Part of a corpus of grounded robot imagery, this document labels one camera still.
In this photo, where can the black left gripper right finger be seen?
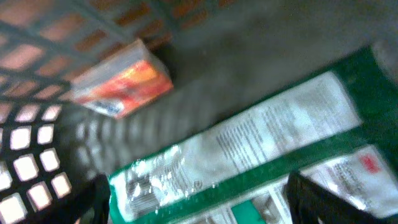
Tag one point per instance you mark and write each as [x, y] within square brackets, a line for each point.
[323, 205]

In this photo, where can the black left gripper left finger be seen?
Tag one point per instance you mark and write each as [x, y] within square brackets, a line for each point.
[71, 205]

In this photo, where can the green 3M wipes pack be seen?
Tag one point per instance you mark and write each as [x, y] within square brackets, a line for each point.
[338, 128]

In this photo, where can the orange snack packet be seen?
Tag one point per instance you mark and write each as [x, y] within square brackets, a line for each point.
[123, 82]

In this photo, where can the grey plastic basket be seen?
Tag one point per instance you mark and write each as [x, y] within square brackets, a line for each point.
[223, 56]

